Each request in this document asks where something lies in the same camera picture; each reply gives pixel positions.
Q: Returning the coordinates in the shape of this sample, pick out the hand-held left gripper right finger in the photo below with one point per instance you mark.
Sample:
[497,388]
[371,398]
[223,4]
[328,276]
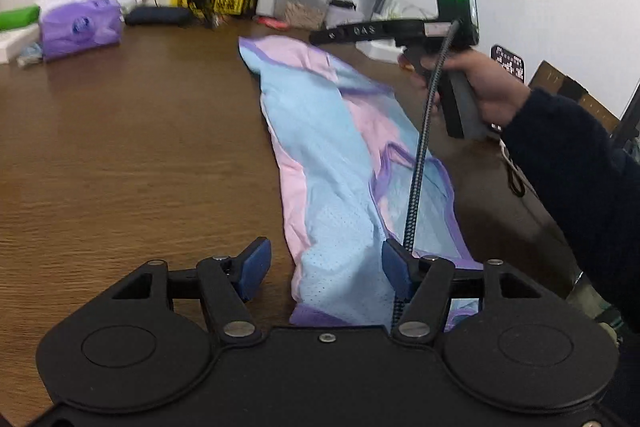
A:
[395,269]

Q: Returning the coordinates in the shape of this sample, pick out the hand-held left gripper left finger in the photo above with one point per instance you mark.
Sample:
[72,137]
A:
[255,268]

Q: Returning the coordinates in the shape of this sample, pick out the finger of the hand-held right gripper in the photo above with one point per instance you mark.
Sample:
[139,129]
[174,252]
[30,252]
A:
[355,32]

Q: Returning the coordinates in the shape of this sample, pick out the pink and blue garment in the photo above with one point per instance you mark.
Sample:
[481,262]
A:
[335,147]

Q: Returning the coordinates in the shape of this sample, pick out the person's right forearm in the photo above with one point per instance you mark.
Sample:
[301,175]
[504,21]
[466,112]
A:
[580,167]

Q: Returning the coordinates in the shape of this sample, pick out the person's right hand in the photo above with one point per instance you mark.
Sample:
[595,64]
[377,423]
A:
[492,89]

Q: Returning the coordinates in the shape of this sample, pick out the small white box black lid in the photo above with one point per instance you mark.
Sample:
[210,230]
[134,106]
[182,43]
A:
[341,12]

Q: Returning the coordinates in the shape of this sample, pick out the white power strip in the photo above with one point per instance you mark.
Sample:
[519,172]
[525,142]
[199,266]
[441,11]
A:
[382,52]

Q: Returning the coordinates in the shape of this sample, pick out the clear plastic container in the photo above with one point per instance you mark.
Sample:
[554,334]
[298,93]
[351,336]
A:
[300,4]

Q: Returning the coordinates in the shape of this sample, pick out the red flat item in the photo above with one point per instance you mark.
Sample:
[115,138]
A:
[274,24]

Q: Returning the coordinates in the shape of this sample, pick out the bunch of small keys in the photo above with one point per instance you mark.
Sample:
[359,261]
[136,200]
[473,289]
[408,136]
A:
[211,19]

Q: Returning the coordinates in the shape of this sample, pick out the cardboard box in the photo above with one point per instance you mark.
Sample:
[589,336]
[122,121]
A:
[565,89]

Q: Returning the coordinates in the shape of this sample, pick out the black zip case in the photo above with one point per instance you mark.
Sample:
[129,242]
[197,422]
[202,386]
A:
[157,15]

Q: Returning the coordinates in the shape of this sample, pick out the purple tissue pack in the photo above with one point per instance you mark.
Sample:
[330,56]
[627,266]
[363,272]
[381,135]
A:
[80,27]

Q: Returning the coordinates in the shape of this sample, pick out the small blue-white packet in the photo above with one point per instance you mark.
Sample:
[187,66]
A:
[31,54]

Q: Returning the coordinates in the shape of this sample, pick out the flat white box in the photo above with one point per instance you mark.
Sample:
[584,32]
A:
[15,44]

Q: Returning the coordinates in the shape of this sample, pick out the green box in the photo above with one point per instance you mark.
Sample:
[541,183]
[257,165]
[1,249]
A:
[17,17]

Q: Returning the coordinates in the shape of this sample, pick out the dark frame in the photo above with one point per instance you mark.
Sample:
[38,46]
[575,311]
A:
[627,122]

